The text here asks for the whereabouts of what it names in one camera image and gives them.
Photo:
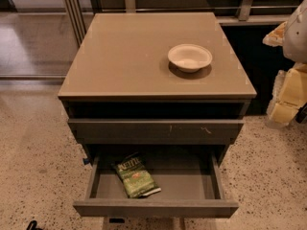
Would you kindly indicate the foam gripper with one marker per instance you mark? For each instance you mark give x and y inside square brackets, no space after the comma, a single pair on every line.
[296,37]

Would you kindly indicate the green jalapeno chip bag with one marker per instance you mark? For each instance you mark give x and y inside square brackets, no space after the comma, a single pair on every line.
[137,181]

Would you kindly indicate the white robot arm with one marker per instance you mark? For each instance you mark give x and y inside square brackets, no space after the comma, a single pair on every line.
[291,35]

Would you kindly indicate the open grey middle drawer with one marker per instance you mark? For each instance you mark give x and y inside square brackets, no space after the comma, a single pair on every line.
[190,185]

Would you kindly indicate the grey drawer cabinet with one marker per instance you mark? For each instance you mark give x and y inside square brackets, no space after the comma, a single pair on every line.
[122,72]

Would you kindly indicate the white paper bowl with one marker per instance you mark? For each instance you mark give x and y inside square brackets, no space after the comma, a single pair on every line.
[190,58]

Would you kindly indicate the blue cabinet side knob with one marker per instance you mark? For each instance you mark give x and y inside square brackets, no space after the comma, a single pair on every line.
[86,161]

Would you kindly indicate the black object on floor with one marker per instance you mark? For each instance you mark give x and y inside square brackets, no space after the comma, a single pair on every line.
[33,226]

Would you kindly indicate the metal shelving frame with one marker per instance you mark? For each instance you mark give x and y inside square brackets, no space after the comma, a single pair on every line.
[242,17]

